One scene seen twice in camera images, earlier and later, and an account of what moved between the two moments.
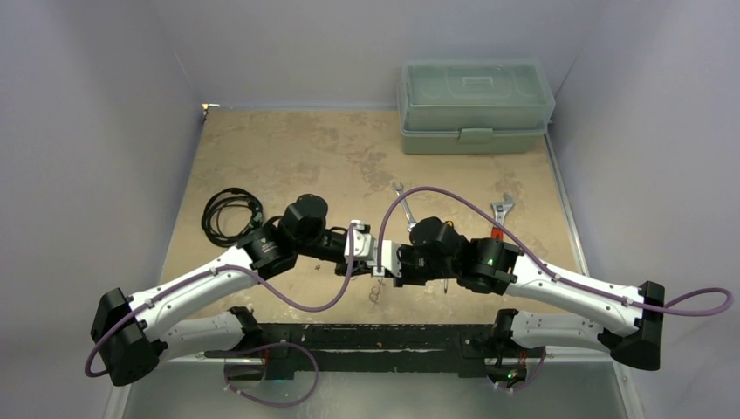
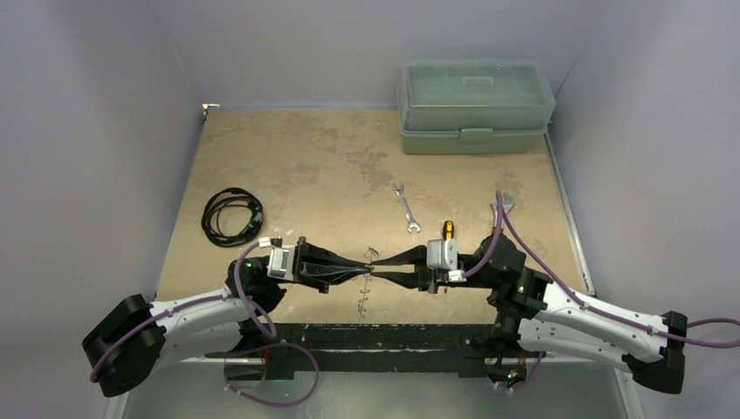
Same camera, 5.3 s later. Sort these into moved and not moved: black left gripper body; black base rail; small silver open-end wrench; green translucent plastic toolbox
Moved: black left gripper body
Not moved: small silver open-end wrench; black base rail; green translucent plastic toolbox
